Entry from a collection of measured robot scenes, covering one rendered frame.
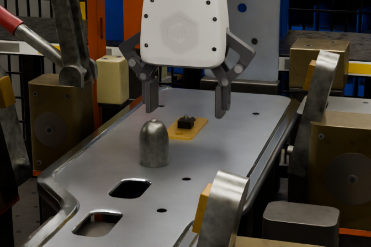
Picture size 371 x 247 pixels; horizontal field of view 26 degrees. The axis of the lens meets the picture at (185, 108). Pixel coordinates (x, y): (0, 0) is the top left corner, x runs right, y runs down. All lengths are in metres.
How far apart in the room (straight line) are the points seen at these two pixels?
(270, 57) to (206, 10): 0.32
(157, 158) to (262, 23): 0.41
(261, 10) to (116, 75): 0.26
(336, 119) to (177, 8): 0.22
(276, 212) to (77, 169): 0.22
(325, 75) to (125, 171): 0.23
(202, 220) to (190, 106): 0.54
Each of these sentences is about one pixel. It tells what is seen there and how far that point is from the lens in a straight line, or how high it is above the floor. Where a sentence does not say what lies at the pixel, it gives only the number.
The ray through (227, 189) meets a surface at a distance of 0.54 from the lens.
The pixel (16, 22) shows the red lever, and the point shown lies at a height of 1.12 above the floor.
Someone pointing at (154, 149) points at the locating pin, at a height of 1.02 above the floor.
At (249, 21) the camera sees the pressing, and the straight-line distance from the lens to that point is 1.21.
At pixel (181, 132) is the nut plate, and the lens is 0.97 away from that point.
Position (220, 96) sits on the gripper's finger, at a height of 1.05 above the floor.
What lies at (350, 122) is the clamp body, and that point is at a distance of 0.88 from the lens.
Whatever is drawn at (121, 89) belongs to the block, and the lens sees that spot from 1.07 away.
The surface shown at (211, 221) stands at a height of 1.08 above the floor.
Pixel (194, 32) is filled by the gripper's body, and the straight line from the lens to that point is 0.93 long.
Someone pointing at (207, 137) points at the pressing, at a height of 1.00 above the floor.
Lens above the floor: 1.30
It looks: 16 degrees down
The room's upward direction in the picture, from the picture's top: straight up
